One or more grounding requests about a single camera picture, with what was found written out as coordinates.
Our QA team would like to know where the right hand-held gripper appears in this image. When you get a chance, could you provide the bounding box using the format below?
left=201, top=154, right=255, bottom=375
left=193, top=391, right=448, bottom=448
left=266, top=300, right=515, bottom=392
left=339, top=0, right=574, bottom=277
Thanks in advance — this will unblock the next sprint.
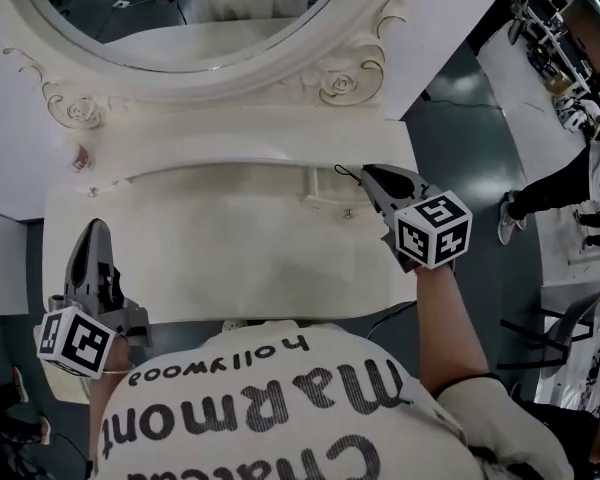
left=362, top=165, right=475, bottom=274

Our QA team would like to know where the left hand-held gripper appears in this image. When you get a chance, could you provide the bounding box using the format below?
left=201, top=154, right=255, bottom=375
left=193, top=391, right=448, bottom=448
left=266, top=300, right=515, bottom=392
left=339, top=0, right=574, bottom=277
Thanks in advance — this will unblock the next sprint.
left=36, top=219, right=155, bottom=381

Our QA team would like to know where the white ornate dressing table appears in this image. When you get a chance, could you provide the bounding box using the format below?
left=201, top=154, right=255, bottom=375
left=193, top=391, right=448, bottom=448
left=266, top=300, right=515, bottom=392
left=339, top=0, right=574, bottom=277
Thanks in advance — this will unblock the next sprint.
left=2, top=0, right=426, bottom=327

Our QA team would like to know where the person's right forearm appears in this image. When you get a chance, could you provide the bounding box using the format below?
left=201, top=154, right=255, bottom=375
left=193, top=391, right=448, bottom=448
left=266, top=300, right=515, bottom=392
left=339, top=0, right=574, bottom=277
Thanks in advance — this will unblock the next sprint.
left=413, top=265, right=491, bottom=397

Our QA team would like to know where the person's left forearm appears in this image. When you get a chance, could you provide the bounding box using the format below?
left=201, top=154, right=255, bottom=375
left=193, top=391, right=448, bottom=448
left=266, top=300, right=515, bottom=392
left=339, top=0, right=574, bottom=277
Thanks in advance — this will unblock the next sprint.
left=87, top=337, right=131, bottom=469

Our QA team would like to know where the white partition panel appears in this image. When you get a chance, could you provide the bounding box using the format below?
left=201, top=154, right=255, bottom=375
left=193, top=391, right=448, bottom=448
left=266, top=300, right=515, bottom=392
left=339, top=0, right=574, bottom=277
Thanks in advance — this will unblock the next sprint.
left=0, top=206, right=30, bottom=315

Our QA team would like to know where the cream printed shirt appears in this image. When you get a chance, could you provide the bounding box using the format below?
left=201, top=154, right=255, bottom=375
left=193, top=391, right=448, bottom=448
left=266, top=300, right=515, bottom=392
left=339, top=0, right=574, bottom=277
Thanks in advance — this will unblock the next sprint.
left=92, top=320, right=576, bottom=480

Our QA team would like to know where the oval white framed mirror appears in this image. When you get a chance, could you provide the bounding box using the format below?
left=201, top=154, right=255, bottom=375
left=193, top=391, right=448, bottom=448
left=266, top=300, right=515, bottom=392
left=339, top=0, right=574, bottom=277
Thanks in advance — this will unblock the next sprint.
left=2, top=0, right=426, bottom=132

